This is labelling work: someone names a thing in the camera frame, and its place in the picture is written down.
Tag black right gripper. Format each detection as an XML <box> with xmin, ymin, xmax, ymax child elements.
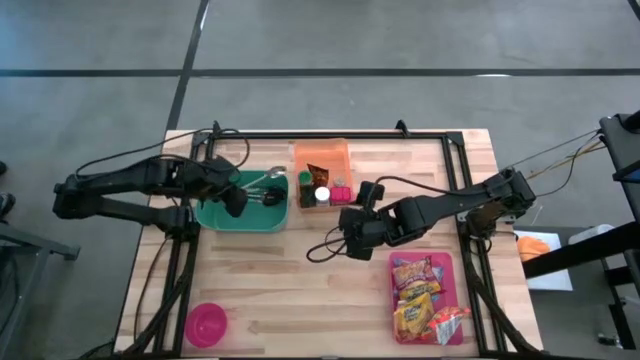
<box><xmin>338</xmin><ymin>204</ymin><xmax>401</xmax><ymax>262</ymax></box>

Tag plain silver spoon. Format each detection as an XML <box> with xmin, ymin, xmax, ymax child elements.
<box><xmin>241</xmin><ymin>165</ymin><xmax>289</xmax><ymax>191</ymax></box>

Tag black metal spoon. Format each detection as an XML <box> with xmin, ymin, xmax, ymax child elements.
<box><xmin>247</xmin><ymin>185</ymin><xmax>289</xmax><ymax>207</ymax></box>

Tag orange yellow snack packet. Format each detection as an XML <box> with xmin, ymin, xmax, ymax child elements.
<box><xmin>390</xmin><ymin>255</ymin><xmax>442</xmax><ymax>301</ymax></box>

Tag brown food pouch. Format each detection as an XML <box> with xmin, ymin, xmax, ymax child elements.
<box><xmin>306</xmin><ymin>162</ymin><xmax>330</xmax><ymax>189</ymax></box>

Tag green plastic bin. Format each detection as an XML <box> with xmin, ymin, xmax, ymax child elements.
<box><xmin>194</xmin><ymin>169</ymin><xmax>290</xmax><ymax>234</ymax></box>

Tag orange translucent plastic bin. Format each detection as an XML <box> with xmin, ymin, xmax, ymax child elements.
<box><xmin>293</xmin><ymin>138</ymin><xmax>354</xmax><ymax>214</ymax></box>

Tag pink plastic tray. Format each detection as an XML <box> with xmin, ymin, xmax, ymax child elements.
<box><xmin>388</xmin><ymin>250</ymin><xmax>465</xmax><ymax>346</ymax></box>

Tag pink plastic bowl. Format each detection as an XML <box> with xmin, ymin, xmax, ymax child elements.
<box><xmin>184</xmin><ymin>301</ymin><xmax>229</xmax><ymax>349</ymax></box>

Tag orange cloth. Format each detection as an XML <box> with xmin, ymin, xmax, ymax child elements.
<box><xmin>516</xmin><ymin>235</ymin><xmax>552</xmax><ymax>264</ymax></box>

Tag white paper sheet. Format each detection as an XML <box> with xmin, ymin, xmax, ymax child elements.
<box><xmin>513</xmin><ymin>229</ymin><xmax>575</xmax><ymax>293</ymax></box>

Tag grey side table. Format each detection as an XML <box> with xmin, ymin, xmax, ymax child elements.
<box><xmin>0</xmin><ymin>215</ymin><xmax>81</xmax><ymax>360</ymax></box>

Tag white plastic container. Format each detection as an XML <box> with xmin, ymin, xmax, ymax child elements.
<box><xmin>568</xmin><ymin>223</ymin><xmax>615</xmax><ymax>246</ymax></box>

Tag black equipment stand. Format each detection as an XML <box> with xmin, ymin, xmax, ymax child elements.
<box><xmin>522</xmin><ymin>110</ymin><xmax>640</xmax><ymax>351</ymax></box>

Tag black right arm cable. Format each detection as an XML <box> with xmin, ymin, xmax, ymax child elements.
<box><xmin>305</xmin><ymin>173</ymin><xmax>504</xmax><ymax>264</ymax></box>

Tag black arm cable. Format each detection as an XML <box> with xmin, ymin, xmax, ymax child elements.
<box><xmin>74</xmin><ymin>127</ymin><xmax>251</xmax><ymax>176</ymax></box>
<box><xmin>305</xmin><ymin>173</ymin><xmax>504</xmax><ymax>264</ymax></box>

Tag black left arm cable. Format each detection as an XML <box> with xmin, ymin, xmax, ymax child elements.
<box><xmin>74</xmin><ymin>127</ymin><xmax>251</xmax><ymax>176</ymax></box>

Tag black aluminium table frame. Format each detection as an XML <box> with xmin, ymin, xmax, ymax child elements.
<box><xmin>130</xmin><ymin>118</ymin><xmax>544</xmax><ymax>359</ymax></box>

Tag bundle of thin cables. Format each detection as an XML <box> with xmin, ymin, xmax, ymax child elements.
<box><xmin>504</xmin><ymin>127</ymin><xmax>602</xmax><ymax>200</ymax></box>

